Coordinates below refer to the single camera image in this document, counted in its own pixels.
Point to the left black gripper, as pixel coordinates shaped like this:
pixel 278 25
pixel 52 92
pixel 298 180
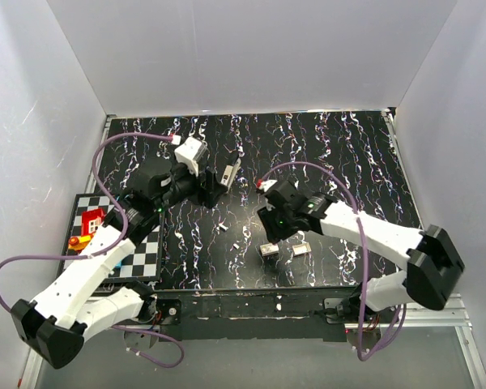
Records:
pixel 212 191

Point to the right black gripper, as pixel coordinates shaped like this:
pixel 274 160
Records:
pixel 272 233

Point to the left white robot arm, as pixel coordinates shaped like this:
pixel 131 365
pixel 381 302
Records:
pixel 58 321

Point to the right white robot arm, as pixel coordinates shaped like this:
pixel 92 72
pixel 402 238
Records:
pixel 429 264

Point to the open staple box tray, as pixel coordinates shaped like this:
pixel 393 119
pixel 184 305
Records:
pixel 301 249

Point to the white staple box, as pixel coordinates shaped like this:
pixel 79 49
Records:
pixel 268 250

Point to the black white checkerboard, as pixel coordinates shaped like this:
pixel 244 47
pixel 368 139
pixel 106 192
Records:
pixel 144 264

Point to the red toy house block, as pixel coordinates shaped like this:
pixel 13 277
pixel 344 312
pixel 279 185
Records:
pixel 91 220

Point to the orange toy car base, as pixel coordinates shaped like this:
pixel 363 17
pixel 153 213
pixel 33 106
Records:
pixel 77 244

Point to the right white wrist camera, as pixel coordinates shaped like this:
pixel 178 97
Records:
pixel 263 186

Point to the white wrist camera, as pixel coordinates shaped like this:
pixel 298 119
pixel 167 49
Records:
pixel 193 154
pixel 263 186

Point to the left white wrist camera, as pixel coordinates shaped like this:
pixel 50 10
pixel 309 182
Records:
pixel 193 154

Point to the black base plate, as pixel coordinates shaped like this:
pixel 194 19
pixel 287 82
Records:
pixel 254 314

